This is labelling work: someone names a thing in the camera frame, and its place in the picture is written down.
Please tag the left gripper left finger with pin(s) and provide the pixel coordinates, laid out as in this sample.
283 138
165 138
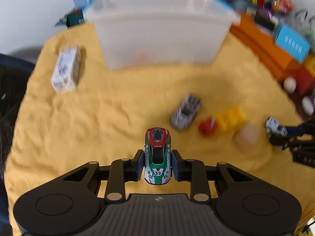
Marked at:
122 171

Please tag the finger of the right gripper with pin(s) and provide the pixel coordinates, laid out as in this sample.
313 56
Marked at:
305 128
292 143

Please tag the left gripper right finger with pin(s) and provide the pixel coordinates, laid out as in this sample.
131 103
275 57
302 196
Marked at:
194 172

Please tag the black toy car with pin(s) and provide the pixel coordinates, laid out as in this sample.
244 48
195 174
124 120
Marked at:
272 126

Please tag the green red race car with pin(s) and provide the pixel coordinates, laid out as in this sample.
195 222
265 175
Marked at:
158 169

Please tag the wooden cube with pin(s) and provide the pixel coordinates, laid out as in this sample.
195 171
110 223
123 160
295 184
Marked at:
246 137

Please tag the small red toy car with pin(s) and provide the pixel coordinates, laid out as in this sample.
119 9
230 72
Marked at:
208 126

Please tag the white egg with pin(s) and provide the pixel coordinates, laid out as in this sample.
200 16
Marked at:
307 106
289 85

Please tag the silver patterned toy car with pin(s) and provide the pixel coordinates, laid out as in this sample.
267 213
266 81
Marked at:
186 112

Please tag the yellow brick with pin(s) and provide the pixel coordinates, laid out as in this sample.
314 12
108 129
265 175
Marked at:
230 119

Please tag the yellow cloth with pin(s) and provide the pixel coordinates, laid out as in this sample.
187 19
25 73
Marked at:
107 115

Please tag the light blue box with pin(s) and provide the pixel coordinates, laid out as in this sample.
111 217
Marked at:
291 42

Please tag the orange box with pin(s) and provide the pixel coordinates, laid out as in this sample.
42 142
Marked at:
279 62

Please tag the small white carton box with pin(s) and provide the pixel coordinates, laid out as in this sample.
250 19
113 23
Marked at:
66 72

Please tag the translucent plastic storage bin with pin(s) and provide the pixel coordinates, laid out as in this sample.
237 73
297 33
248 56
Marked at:
150 32

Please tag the dark blue bag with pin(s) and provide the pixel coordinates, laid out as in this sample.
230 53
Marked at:
14 77

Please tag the teal book box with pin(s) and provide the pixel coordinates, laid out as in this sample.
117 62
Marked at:
72 18

